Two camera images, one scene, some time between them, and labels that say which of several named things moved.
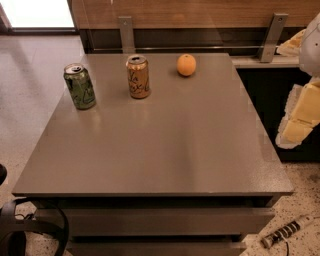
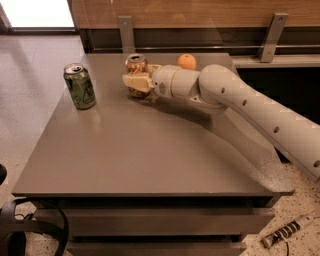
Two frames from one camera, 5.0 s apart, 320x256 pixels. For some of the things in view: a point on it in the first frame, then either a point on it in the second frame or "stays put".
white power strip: [285, 231] stays put
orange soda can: [137, 69] stays put
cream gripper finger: [291, 46] -> [152, 68]
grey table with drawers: [156, 154] stays put
